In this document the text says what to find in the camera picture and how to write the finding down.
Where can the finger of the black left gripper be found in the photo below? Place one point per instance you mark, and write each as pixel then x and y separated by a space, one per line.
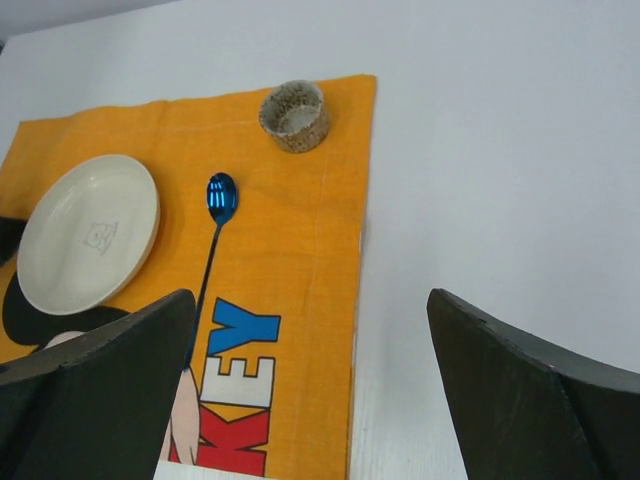
pixel 11 231

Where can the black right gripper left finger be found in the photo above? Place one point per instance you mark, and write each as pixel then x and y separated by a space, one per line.
pixel 97 406

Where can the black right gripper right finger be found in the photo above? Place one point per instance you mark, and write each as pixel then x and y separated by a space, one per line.
pixel 525 408

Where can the cream ceramic plate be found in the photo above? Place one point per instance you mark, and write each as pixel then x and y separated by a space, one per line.
pixel 89 235

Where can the blue metal spoon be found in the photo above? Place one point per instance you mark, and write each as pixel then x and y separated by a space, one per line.
pixel 222 199

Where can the speckled ceramic cup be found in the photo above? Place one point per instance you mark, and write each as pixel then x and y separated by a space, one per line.
pixel 295 116

